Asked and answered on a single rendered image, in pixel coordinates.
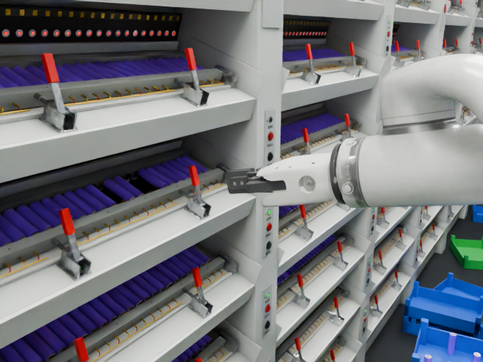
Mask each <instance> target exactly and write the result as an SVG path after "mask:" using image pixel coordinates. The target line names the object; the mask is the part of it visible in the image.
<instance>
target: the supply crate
mask: <svg viewBox="0 0 483 362"><path fill-rule="evenodd" d="M449 334H450V332H448V331H445V330H439V329H435V328H430V327H428V319H425V318H421V321H420V330H419V333H418V338H417V341H416V344H415V350H414V353H413V354H412V359H411V362H424V357H425V355H426V354H428V355H431V356H432V361H431V362H448V361H450V362H472V358H473V353H479V354H480V355H481V358H480V362H483V340H481V339H478V338H473V337H469V336H465V335H460V334H457V333H456V345H455V350H454V355H453V356H450V355H448V354H447V349H448V344H449Z"/></svg>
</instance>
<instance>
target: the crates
mask: <svg viewBox="0 0 483 362"><path fill-rule="evenodd" d="M471 214H472V221H473V222H478V223H483V207H480V206H476V205H473V207H472V212H471ZM450 248H451V250H452V251H453V253H454V255H455V256H456V258H457V259H458V261H459V263H460V264H461V266H462V267H463V269H481V270H483V237H482V240H481V241H480V240H466V239H455V235H451V241H450ZM453 275H454V274H453V273H451V272H449V273H448V278H446V279H445V280H443V281H442V282H441V283H440V284H439V285H438V286H436V287H435V288H434V289H429V288H425V287H420V286H419V281H414V285H413V289H412V291H411V293H410V295H409V296H408V298H406V299H405V310H404V320H403V327H402V331H403V332H405V333H410V334H413V335H418V333H419V330H420V321H421V318H425V319H428V327H430V328H435V329H439V330H445V331H448V332H451V333H457V334H460V335H465V336H469V337H473V338H478V339H481V340H483V325H482V323H481V321H482V313H483V288H482V287H478V286H476V285H473V284H470V283H467V282H463V281H461V280H458V279H455V278H453Z"/></svg>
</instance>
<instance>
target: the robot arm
mask: <svg viewBox="0 0 483 362"><path fill-rule="evenodd" d="M379 101H380V111H381V117H382V133H381V134H380V135H376V136H363V137H357V138H350V139H345V140H344V141H343V143H340V144H337V145H336V146H335V147H334V148H333V151H332V153H323V154H308V155H302V156H297V157H290V158H287V159H283V160H281V161H279V162H276V163H274V164H271V165H269V166H267V167H260V168H257V169H256V171H255V169H254V167H253V168H244V169H236V170H230V171H228V172H226V173H225V176H226V183H227V187H228V191H229V193H230V194H240V193H256V192H273V194H271V195H268V196H267V197H265V198H263V199H262V206H264V207H266V208H268V207H278V206H288V205H304V204H311V203H321V202H326V201H330V200H337V201H338V202H339V203H341V204H342V205H348V206H349V207H350V208H386V207H412V206H438V205H483V55H474V54H456V55H445V56H440V57H435V58H431V59H427V60H422V61H419V62H414V63H408V65H404V66H401V67H400V66H399V67H397V68H395V69H394V70H392V71H390V72H389V73H388V74H386V76H385V77H384V78H383V80H382V82H381V86H380V91H379ZM456 101H458V102H460V103H462V104H463V105H465V106H466V107H467V108H468V109H469V110H470V111H471V112H472V113H473V114H474V115H475V116H476V117H477V118H478V119H479V121H480V122H481V124H471V125H464V126H462V125H459V124H458V123H457V121H456V112H455V102H456Z"/></svg>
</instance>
